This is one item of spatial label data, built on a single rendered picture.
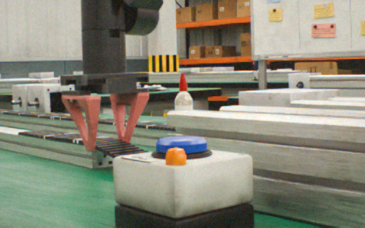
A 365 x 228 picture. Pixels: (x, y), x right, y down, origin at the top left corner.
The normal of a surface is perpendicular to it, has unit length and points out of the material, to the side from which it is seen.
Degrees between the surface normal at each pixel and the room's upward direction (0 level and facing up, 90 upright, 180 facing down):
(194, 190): 90
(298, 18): 90
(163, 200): 90
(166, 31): 90
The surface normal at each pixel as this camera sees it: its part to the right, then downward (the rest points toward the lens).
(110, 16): 0.46, 0.05
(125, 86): 0.63, 0.04
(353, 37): -0.69, 0.07
